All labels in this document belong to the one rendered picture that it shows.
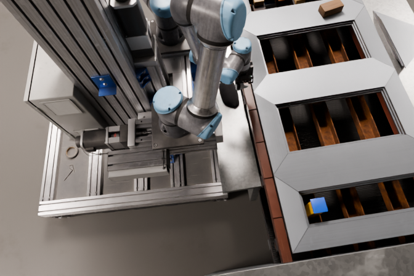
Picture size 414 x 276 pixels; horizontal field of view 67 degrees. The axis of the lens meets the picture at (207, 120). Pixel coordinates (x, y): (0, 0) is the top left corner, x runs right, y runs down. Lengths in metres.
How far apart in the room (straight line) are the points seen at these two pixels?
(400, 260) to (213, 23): 1.01
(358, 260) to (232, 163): 0.73
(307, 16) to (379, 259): 1.30
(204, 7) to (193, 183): 1.44
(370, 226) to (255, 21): 1.20
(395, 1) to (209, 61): 1.60
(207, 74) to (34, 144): 2.11
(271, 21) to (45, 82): 1.24
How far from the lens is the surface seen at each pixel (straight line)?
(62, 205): 2.36
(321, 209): 1.46
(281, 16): 1.96
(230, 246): 2.28
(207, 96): 1.06
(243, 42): 1.30
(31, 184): 2.79
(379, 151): 1.66
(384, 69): 1.88
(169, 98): 1.17
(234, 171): 1.66
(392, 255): 1.35
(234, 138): 1.71
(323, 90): 1.71
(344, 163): 1.58
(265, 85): 1.67
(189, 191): 2.11
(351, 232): 1.52
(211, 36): 0.92
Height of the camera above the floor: 2.28
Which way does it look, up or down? 65 degrees down
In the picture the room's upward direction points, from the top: 10 degrees counter-clockwise
